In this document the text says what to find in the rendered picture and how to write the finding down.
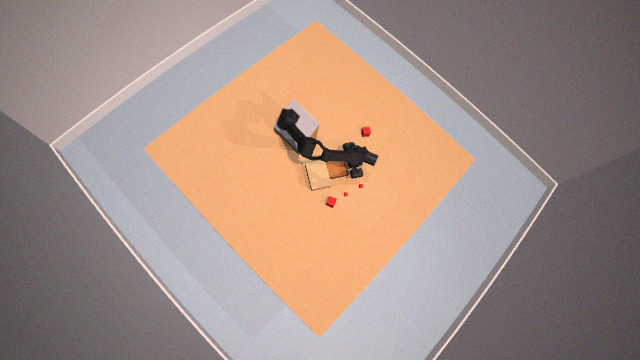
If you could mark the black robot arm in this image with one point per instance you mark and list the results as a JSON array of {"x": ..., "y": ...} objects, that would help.
[{"x": 355, "y": 155}]

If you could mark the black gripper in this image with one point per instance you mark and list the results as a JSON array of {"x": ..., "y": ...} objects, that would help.
[{"x": 355, "y": 173}]

